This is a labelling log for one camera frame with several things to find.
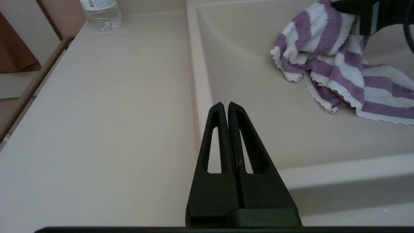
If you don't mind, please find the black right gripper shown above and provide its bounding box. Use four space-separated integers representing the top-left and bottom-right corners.
330 0 414 36

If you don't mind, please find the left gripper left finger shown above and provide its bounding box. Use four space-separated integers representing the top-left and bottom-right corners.
186 102 240 227

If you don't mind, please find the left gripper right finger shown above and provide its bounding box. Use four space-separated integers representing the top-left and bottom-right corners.
228 102 297 209

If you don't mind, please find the purple white striped towel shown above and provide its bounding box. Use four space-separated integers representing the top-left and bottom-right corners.
270 0 414 126

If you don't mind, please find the beige wash basin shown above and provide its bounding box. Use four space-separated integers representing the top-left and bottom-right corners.
185 0 414 218

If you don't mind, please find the clear plastic water bottle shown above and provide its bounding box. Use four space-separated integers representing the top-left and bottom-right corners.
79 0 123 32

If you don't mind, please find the brown hanging cloth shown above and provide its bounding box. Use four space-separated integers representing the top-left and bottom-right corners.
0 13 42 73

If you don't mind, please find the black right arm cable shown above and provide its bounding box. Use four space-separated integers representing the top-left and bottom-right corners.
402 10 414 55

